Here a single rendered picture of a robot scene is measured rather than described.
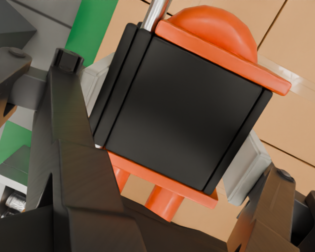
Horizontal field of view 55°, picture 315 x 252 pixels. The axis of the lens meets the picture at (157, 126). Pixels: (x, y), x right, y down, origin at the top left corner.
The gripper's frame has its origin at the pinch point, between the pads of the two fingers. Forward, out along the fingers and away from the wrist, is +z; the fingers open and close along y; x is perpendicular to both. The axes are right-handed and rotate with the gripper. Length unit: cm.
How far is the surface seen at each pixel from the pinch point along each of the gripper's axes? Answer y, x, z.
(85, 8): -42, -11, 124
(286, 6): 22, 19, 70
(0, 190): -31, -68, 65
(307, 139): 48, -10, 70
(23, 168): -28, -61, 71
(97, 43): -31, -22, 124
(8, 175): -30, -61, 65
